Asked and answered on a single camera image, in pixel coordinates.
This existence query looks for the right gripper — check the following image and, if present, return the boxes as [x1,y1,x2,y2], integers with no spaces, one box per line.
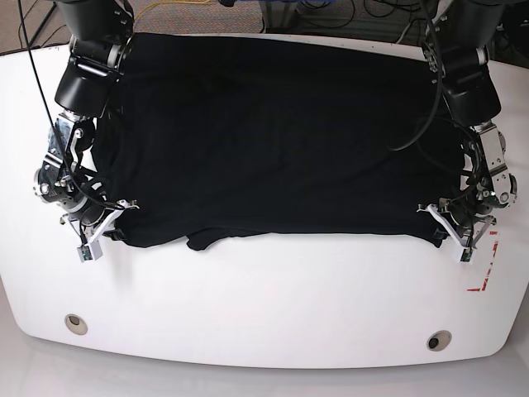
[61,197,140,241]

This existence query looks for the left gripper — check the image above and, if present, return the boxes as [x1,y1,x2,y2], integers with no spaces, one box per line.
[417,198,496,248]

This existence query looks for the black t-shirt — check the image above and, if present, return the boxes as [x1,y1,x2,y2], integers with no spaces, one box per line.
[91,33,465,251]

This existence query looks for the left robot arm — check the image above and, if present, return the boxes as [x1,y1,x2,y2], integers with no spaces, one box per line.
[394,1,517,261]

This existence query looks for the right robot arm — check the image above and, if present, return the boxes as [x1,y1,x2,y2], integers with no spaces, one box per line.
[35,0,134,244]

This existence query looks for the red tape marking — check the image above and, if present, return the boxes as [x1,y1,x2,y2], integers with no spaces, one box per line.
[465,229,500,293]

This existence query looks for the left table grommet hole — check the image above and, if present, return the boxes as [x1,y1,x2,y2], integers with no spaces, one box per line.
[64,314,88,336]

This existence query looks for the table grommet hole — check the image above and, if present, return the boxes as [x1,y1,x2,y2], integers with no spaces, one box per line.
[64,314,88,336]
[427,330,452,352]

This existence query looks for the right table grommet hole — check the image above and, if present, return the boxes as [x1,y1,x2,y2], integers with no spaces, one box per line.
[427,330,452,352]

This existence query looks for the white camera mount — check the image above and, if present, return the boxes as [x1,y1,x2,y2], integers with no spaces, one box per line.
[72,208,127,262]
[417,199,498,265]

